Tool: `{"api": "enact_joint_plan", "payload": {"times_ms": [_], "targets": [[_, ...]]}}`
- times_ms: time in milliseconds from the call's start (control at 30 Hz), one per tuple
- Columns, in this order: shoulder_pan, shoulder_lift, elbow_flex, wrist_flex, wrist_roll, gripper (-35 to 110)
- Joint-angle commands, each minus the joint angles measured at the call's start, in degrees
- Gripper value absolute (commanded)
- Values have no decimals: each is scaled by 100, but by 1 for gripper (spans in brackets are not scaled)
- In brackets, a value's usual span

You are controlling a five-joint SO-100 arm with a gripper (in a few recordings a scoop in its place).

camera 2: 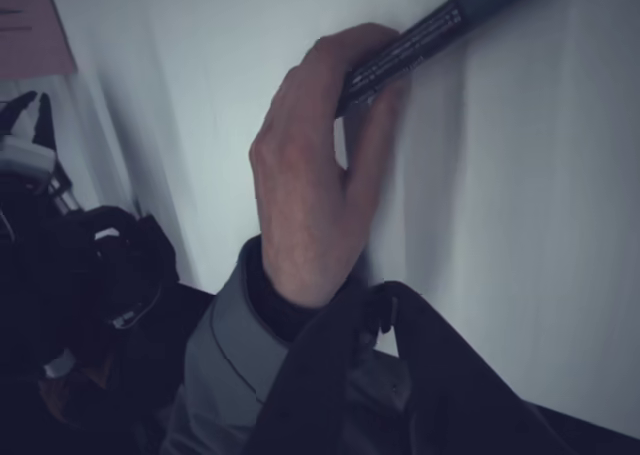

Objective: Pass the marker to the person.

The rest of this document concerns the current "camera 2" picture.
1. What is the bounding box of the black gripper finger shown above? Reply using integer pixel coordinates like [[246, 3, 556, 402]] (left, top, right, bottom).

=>
[[242, 285, 387, 455], [383, 280, 601, 455]]

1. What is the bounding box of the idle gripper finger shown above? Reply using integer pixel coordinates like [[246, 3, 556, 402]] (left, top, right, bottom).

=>
[[31, 92, 54, 147], [0, 90, 39, 137]]

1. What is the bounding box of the black marker with green cap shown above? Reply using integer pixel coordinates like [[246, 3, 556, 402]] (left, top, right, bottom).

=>
[[334, 0, 571, 119]]

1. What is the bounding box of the person's left forearm green sleeve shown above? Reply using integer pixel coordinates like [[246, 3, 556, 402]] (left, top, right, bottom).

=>
[[159, 234, 382, 455]]

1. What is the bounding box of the person's left hand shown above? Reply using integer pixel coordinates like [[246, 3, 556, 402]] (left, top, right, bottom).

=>
[[248, 21, 414, 309]]

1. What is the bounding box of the pink paper sheet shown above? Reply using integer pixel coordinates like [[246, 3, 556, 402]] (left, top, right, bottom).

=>
[[0, 0, 80, 80]]

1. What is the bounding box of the brown textured item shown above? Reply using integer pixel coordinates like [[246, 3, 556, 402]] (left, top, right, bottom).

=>
[[38, 359, 127, 427]]

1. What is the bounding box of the white camera module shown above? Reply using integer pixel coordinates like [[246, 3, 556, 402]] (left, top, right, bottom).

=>
[[0, 134, 57, 177]]

